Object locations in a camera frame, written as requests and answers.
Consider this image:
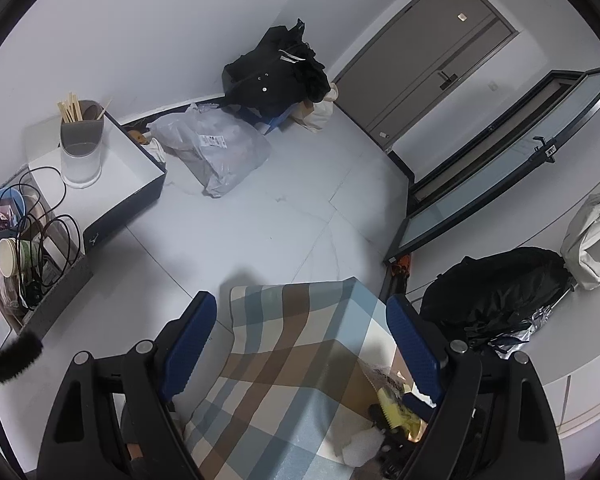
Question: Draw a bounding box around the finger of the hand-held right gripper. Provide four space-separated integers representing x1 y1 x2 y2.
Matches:
369 404 433 480

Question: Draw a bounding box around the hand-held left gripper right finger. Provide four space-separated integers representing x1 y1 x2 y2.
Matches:
385 294 566 480

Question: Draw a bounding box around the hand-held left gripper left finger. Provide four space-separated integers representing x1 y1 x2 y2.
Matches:
36 290 218 480

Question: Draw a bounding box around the yellow clear bread bag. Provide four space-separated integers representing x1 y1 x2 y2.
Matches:
362 360 431 443

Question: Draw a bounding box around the person's left forearm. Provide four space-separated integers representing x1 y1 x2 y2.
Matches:
0 295 45 388

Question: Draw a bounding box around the orange black tool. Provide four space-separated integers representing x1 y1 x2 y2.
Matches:
385 255 413 301

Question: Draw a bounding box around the black backpack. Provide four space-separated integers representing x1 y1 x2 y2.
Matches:
419 246 573 356

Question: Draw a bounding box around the checkered tablecloth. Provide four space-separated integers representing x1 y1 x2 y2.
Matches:
172 277 451 480

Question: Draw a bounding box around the silver folded umbrella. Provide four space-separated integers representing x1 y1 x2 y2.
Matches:
475 280 581 361

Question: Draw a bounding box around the grey speckled storage box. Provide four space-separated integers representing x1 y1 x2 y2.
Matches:
0 200 95 336

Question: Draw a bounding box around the white box with navy side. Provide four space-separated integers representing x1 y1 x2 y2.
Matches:
22 110 168 256

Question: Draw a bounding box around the grey plastic mailer bag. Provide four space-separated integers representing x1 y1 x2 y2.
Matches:
150 102 272 199

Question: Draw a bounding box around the stack of paper cups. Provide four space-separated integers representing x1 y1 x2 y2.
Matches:
0 237 31 278

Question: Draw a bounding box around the black framed glass door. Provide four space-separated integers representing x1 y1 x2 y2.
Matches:
382 65 600 266

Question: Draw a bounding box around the white fabric bag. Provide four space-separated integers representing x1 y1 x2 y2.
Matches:
560 191 600 292

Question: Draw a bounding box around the blue bowl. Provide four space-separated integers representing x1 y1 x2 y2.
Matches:
0 187 28 221

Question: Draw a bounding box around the grey chopstick holder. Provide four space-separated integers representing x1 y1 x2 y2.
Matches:
59 100 106 190

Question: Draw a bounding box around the beige tote bag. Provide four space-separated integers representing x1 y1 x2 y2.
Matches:
295 82 340 135

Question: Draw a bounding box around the bundle of wooden chopsticks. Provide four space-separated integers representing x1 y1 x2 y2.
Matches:
56 91 112 123

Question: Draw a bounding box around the black jacket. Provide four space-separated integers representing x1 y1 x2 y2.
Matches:
222 19 332 118

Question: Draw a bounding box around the grey brown door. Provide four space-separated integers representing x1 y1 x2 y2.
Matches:
332 0 518 153

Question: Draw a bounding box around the black cable bundle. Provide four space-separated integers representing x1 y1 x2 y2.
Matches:
10 165 83 301

